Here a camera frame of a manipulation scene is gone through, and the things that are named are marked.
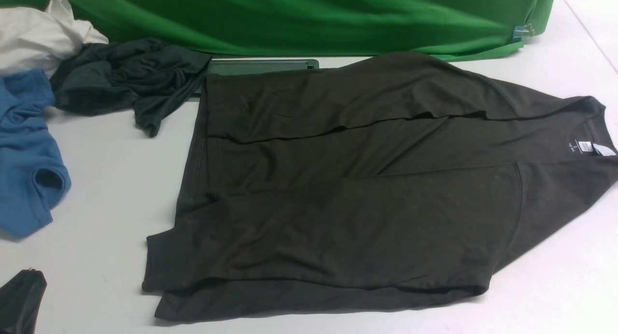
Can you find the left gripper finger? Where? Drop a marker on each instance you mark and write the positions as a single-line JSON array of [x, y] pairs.
[[20, 300]]

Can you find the gray long sleeve shirt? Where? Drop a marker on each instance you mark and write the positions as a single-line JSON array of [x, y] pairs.
[[400, 181]]

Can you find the blue t-shirt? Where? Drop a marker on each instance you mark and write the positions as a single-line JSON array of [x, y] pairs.
[[33, 177]]

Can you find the dark teal crumpled garment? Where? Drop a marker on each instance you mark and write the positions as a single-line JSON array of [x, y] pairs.
[[147, 76]]

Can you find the white crumpled garment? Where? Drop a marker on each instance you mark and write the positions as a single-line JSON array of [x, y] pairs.
[[34, 39]]

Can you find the green backdrop cloth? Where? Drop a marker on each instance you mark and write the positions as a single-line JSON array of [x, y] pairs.
[[451, 30]]

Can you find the blue binder clip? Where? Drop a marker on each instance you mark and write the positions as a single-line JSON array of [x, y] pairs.
[[520, 33]]

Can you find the metal table cable hatch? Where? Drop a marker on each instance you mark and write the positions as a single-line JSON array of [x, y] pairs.
[[228, 66]]

